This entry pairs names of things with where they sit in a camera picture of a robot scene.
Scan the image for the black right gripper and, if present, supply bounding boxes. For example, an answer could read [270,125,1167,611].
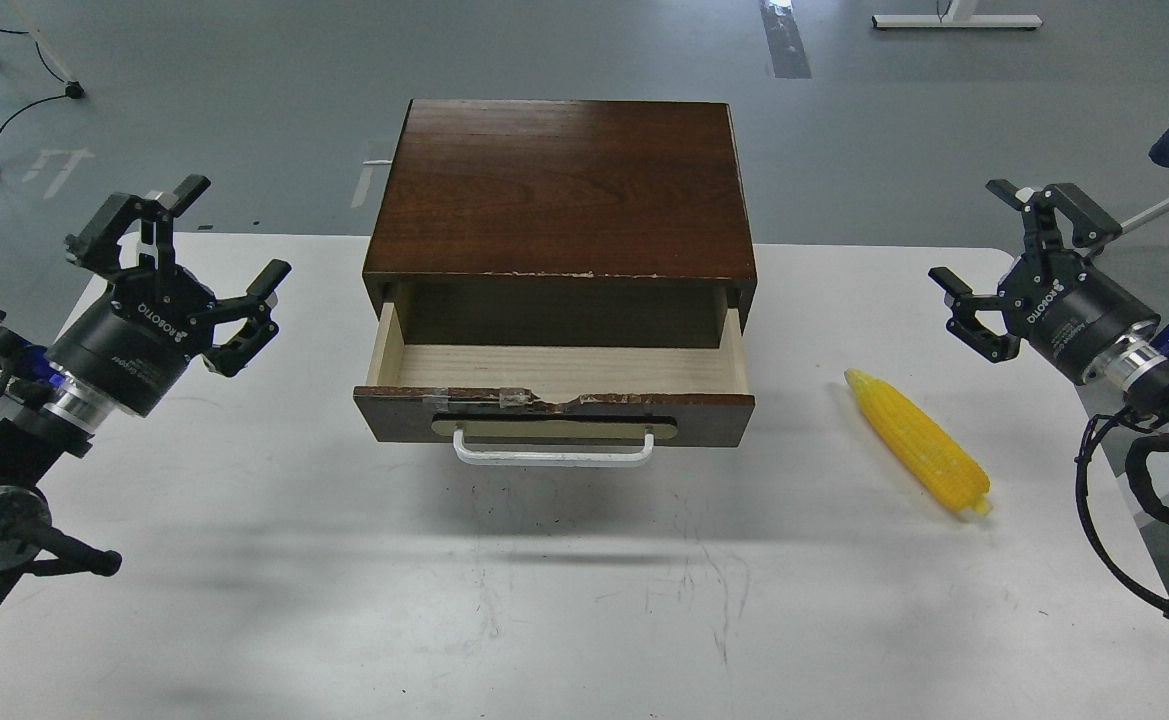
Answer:
[928,179,1161,386]

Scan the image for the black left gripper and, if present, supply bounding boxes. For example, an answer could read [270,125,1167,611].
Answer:
[46,175,292,418]

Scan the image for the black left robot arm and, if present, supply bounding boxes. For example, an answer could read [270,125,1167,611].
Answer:
[0,176,291,605]

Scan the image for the dark wooden drawer cabinet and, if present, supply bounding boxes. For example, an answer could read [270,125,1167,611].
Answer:
[364,97,758,316]

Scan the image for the white table base foot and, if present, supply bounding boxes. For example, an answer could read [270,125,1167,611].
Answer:
[869,1,1044,32]

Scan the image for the wooden drawer with white handle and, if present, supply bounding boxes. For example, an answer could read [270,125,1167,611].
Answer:
[354,279,756,448]

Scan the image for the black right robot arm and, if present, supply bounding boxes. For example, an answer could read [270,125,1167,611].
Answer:
[931,179,1169,618]

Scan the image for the yellow corn cob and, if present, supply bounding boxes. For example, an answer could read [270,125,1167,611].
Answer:
[844,368,992,515]

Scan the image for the black floor cable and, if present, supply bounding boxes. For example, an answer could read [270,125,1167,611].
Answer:
[0,0,85,189]

